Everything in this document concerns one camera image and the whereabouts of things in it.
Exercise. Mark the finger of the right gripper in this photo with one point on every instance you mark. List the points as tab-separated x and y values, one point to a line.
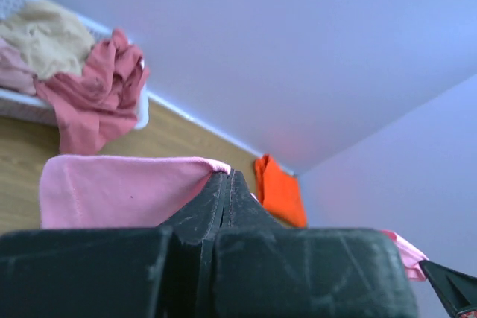
455	290

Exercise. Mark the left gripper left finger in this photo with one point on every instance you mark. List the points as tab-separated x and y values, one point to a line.
162	271

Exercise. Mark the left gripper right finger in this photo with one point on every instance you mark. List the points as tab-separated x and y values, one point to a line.
262	269

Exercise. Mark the folded orange t shirt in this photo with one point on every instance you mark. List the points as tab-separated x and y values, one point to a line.
279	192

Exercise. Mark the dark red t shirt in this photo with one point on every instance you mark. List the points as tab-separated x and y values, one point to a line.
99	105

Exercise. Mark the white plastic laundry basket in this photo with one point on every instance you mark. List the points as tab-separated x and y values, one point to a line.
28	108

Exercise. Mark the dusty pink t shirt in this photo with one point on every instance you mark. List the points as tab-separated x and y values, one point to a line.
15	73

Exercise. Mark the beige t shirt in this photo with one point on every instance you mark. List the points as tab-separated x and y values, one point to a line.
50	38

